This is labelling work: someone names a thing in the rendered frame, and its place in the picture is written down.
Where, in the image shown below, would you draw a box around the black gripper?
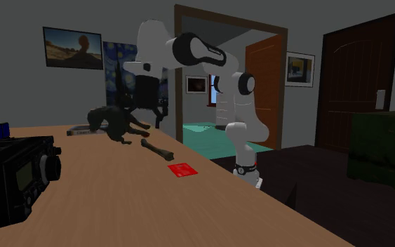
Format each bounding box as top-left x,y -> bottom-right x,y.
133,75 -> 168,130

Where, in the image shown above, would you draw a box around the orange door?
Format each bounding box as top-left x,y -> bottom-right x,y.
244,34 -> 284,150

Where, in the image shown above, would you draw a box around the teal rug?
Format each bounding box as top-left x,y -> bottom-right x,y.
182,121 -> 274,161

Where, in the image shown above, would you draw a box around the grey flat book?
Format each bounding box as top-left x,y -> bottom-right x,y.
66,124 -> 109,137

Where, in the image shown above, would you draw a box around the white framed wall picture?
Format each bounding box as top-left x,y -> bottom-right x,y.
284,51 -> 316,88

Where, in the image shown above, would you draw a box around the black animal figure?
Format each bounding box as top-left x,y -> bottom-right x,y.
87,105 -> 152,145

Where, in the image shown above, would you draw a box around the dark robot stand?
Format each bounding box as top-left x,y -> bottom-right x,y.
210,145 -> 321,211

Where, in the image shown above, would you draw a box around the blue starry night painting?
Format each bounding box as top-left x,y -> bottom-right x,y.
102,40 -> 170,111

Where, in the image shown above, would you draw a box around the red flat card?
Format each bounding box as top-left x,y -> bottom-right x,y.
167,162 -> 199,178

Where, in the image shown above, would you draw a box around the dark brown door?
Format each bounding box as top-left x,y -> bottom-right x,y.
314,12 -> 395,155

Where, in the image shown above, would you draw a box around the desert landscape wall picture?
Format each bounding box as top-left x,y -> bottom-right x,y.
41,26 -> 105,72

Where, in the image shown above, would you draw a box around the dark green chest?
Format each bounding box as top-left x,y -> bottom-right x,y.
346,110 -> 395,197

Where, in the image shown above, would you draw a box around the small dark wall picture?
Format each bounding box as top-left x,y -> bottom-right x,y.
185,74 -> 209,95

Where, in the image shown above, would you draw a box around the black radio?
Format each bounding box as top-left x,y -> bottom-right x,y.
0,135 -> 62,234

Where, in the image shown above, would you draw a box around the dark grey bone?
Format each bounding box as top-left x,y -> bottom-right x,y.
140,138 -> 175,162

